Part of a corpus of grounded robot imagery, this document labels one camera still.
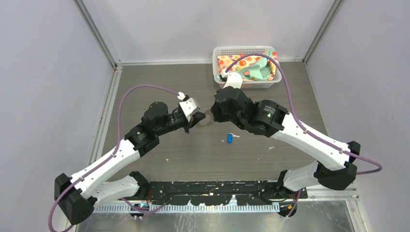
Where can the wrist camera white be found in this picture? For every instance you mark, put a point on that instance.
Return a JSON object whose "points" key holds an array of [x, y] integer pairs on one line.
{"points": [[231, 79], [187, 104]]}

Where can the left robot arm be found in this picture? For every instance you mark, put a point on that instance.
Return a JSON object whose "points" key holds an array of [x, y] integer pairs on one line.
{"points": [[79, 194]]}

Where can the aluminium frame rail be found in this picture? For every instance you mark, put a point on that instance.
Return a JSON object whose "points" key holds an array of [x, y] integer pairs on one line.
{"points": [[284, 208]]}

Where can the white plastic basket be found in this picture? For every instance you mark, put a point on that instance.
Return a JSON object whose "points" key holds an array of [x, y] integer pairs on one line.
{"points": [[262, 51]]}

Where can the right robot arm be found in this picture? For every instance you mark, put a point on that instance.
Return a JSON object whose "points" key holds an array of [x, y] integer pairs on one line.
{"points": [[333, 168]]}

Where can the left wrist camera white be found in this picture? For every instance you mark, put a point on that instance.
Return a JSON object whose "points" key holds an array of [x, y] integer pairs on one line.
{"points": [[187, 104]]}

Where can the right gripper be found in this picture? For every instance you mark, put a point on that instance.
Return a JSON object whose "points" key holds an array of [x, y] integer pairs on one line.
{"points": [[218, 116]]}

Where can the large metal keyring disc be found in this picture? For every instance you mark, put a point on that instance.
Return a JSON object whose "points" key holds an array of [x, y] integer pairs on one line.
{"points": [[209, 119]]}

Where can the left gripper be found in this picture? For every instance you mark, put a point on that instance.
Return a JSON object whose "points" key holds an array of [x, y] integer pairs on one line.
{"points": [[197, 116]]}

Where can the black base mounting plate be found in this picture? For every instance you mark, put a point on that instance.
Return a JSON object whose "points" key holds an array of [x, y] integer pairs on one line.
{"points": [[212, 193]]}

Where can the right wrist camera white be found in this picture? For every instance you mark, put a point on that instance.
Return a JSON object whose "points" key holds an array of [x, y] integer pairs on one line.
{"points": [[231, 79]]}

